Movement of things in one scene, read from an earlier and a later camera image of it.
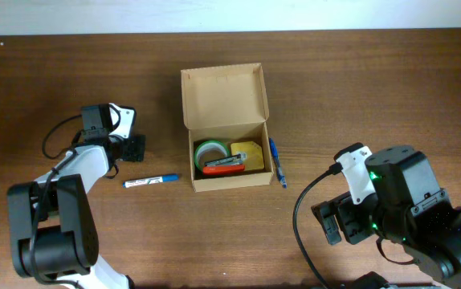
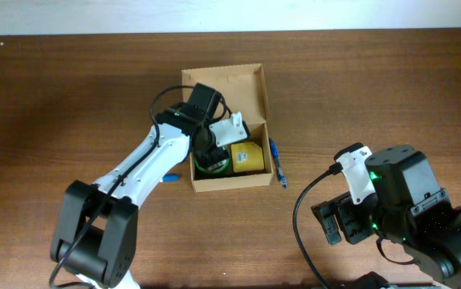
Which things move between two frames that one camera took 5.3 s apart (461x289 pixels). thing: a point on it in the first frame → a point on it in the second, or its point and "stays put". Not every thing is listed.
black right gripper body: (344, 221) stays put
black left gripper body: (132, 148) → (211, 159)
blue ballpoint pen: (276, 156) stays put
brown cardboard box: (227, 104) stays put
